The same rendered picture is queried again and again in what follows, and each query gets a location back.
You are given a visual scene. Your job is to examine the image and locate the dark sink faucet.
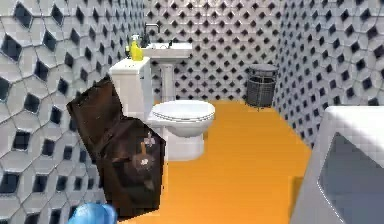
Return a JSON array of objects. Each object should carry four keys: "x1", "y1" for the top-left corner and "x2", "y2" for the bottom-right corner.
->
[{"x1": 140, "y1": 22, "x2": 161, "y2": 48}]

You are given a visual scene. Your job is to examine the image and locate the dark brown open bin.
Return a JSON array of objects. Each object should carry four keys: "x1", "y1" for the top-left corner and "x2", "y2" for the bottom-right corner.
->
[{"x1": 65, "y1": 77, "x2": 167, "y2": 220}]

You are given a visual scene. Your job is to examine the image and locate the dark wire laundry basket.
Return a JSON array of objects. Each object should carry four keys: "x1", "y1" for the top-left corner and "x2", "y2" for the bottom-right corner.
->
[{"x1": 246, "y1": 63, "x2": 279, "y2": 109}]

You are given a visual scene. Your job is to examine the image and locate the blue round object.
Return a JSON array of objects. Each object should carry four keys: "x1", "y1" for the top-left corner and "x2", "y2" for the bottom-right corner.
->
[{"x1": 67, "y1": 202, "x2": 118, "y2": 224}]

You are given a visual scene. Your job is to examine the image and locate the white pedestal sink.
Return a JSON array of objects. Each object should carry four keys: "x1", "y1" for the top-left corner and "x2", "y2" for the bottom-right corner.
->
[{"x1": 141, "y1": 42, "x2": 194, "y2": 103}]

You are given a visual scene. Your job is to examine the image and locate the white toilet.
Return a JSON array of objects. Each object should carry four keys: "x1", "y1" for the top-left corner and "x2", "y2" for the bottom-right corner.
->
[{"x1": 108, "y1": 56, "x2": 217, "y2": 162}]

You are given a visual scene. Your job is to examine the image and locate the white bathtub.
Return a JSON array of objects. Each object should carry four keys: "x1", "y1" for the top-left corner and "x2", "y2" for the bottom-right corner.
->
[{"x1": 289, "y1": 105, "x2": 384, "y2": 224}]

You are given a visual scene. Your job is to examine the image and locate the yellow spray bottle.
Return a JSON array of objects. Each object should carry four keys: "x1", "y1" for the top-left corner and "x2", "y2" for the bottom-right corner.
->
[{"x1": 129, "y1": 34, "x2": 144, "y2": 62}]

